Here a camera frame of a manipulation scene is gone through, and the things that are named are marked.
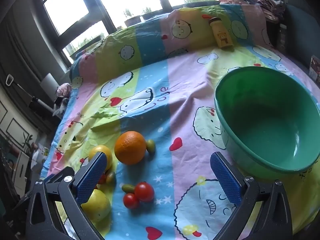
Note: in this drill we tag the green plastic bowl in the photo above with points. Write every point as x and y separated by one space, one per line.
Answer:
262 120

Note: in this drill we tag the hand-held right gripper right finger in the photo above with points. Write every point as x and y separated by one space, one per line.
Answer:
225 177

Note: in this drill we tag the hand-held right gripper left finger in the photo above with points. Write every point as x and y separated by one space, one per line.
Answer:
91 178

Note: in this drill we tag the yellow lemon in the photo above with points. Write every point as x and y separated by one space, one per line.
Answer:
100 148

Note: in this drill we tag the small potted plant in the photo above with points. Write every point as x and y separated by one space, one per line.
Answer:
27 142

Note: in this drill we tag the yellow-green pear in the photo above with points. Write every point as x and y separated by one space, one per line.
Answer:
98 205

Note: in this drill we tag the crumpled pink cloth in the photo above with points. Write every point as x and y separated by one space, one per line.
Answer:
63 89

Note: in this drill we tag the dark drink bottle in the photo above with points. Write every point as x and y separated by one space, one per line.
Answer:
281 37

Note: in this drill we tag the black framed wall picture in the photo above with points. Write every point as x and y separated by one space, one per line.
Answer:
17 132

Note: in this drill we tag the orange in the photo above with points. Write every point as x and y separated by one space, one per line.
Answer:
130 147

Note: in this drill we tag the small green tomato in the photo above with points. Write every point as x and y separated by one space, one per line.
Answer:
110 177
127 188
150 145

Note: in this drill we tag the yellow bear print bottle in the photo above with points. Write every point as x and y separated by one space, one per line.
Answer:
222 36

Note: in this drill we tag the large window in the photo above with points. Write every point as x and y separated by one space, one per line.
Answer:
67 12

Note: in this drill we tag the large red tomato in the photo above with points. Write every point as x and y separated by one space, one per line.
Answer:
144 192

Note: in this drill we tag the clear dried fruit packet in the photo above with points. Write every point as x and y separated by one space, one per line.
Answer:
315 67

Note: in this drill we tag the cartoon printed bed sheet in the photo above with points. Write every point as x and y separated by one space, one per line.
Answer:
175 92

